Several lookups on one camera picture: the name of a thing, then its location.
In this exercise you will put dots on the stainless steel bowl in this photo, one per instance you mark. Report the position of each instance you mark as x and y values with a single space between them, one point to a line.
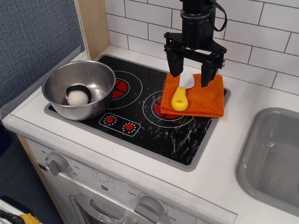
96 76

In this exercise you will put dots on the white black plush ball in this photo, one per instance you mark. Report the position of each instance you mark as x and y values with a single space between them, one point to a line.
78 94

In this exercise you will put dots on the grey oven knob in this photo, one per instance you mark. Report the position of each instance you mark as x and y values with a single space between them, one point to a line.
149 209
56 163

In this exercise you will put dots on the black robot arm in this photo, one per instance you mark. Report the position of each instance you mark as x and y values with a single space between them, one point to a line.
200 7

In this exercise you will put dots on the grey left oven knob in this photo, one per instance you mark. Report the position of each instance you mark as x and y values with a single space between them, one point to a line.
56 163

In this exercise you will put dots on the yellow handled white toy knife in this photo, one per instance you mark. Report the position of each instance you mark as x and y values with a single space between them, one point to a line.
179 101

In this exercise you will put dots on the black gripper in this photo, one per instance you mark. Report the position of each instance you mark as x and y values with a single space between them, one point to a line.
195 42

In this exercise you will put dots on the black toy stove top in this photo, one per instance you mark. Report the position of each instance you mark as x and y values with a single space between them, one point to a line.
134 120

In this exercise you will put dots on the wooden side panel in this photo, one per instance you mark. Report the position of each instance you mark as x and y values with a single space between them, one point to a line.
94 26

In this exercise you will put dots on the grey right oven knob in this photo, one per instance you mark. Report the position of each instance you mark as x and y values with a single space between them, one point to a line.
149 209

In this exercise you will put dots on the grey toy sink basin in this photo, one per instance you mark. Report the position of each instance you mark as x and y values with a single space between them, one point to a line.
268 167

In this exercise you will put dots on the yellow black object bottom left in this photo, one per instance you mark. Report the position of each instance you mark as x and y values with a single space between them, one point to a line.
19 219

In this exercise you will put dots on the white toy oven front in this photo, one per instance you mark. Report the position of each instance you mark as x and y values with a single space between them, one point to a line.
87 195

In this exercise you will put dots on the folded orange cloth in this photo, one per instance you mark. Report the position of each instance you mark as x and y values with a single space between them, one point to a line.
202 101

